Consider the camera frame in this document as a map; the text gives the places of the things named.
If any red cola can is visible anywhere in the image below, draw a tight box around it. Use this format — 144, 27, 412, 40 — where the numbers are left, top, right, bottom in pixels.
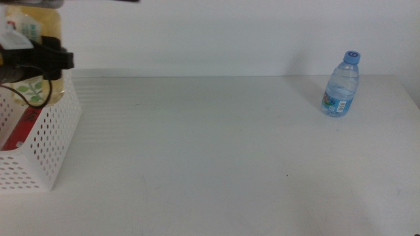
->
1, 106, 45, 151

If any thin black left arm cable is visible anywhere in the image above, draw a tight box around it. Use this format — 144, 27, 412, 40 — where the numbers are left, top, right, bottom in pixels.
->
0, 64, 53, 109

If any yellow tea bottle green label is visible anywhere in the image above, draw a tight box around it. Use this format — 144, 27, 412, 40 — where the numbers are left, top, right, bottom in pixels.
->
5, 5, 66, 108

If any white perforated plastic basket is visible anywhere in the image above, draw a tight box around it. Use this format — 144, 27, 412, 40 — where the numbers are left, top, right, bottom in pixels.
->
0, 70, 83, 193

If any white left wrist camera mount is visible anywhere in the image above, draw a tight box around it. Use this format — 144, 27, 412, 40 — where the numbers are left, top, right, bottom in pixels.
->
0, 8, 35, 50

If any clear water bottle blue cap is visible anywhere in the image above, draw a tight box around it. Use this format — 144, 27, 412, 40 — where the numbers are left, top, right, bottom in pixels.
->
320, 50, 361, 118

